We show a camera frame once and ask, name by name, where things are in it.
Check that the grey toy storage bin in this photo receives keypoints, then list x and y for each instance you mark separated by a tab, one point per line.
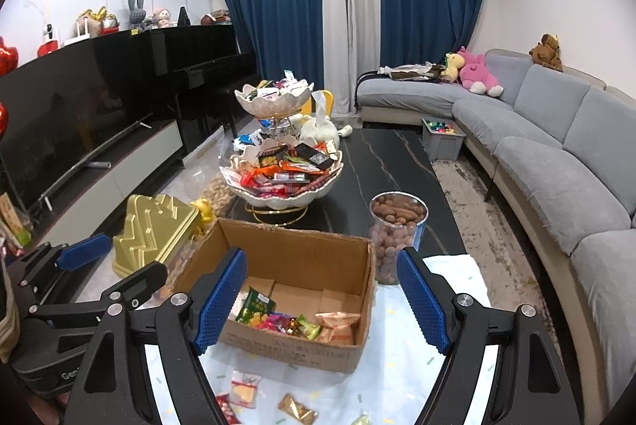
442	139

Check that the white tv cabinet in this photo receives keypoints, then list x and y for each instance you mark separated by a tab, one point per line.
76	208

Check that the brown cardboard box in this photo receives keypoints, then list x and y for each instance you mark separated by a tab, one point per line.
305	272

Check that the small red snack packet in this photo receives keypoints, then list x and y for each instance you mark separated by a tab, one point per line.
224	404

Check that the white sheer curtain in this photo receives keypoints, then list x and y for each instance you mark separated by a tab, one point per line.
351	47

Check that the pink plush toy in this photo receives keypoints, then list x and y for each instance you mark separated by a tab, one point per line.
476	77

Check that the clear jar of nuts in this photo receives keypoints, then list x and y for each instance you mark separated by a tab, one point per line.
398	220

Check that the grey sectional sofa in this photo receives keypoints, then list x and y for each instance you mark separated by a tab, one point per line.
559	145

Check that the tiered white snack tray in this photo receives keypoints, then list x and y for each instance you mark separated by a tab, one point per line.
294	158

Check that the black piano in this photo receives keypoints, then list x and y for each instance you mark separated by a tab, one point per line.
184	74

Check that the gold wrapped candy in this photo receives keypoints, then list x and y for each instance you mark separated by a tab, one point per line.
298	411

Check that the yellow plush toy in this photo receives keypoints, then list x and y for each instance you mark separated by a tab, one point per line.
453	64

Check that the gold lid candy container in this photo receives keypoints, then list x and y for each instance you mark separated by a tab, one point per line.
155	229

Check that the dark green cracker packet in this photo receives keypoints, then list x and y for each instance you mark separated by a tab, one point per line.
255	309

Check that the black television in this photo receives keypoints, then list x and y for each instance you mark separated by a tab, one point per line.
75	104

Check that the brown teddy bear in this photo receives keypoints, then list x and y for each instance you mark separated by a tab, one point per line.
547	53

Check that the grey bunny plush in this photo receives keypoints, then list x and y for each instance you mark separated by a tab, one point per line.
137	16

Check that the pink snack packet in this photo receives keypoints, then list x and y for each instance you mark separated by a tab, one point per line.
278	322

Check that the bag of nuts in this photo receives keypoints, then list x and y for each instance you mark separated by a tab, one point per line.
219	196

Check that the red heart balloon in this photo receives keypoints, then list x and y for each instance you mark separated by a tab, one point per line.
9	58

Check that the light blue patterned tablecloth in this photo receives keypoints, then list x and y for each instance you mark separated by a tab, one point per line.
388	378

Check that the clear cake slice packet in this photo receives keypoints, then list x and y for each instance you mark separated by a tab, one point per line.
244	389

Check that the orange fortune biscuits packet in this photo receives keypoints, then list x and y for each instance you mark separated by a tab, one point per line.
337	328

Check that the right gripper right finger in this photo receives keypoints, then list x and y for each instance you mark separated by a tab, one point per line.
530	385

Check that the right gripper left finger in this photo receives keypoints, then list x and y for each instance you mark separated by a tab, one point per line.
113	385

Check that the light green snack packet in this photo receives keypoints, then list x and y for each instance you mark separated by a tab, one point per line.
307	329

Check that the black marble coffee table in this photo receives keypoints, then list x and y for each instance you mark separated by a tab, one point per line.
375	161

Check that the pale green wrapped candy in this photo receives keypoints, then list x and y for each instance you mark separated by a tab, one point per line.
363	419

